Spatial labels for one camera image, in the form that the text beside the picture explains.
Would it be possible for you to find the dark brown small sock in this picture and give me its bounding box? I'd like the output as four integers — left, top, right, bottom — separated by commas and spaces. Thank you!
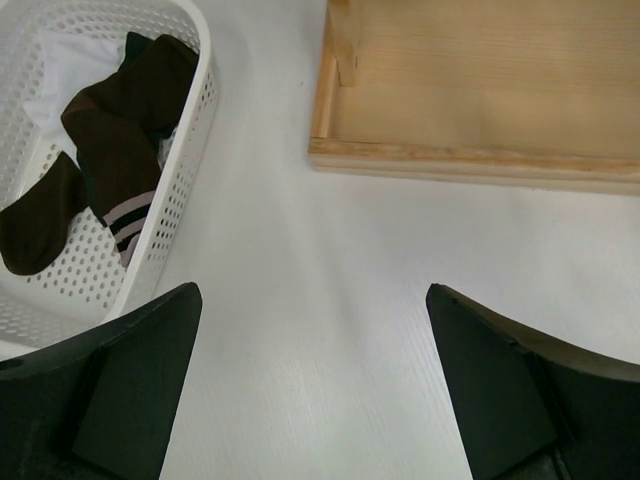
1, 152, 88, 276

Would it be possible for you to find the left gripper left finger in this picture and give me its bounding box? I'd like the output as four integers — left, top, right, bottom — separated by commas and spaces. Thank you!
1, 283, 202, 479

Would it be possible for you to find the wooden hanger rack frame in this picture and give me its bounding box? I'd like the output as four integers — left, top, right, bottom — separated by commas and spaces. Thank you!
308, 1, 639, 195

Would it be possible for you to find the white sock in basket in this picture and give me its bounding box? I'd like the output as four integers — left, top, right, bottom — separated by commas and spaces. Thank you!
22, 29, 179, 169

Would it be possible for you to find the brown sock with stripes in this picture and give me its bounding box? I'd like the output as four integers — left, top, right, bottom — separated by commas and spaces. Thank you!
61, 34, 198, 266

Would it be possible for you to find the white perforated plastic basket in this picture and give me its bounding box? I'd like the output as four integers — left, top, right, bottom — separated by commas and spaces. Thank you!
1, 1, 218, 359

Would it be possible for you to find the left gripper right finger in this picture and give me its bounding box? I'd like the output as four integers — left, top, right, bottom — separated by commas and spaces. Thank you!
426, 284, 639, 479

